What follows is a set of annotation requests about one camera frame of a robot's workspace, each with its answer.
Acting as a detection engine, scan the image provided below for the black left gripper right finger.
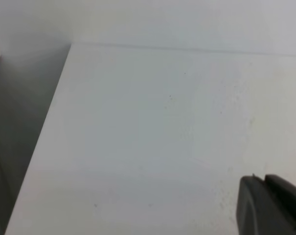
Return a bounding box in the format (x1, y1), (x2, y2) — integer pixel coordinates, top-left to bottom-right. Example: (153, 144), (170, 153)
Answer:
(265, 175), (296, 215)

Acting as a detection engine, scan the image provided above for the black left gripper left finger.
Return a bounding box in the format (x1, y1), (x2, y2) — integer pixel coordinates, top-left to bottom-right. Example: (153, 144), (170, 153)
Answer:
(236, 175), (296, 235)

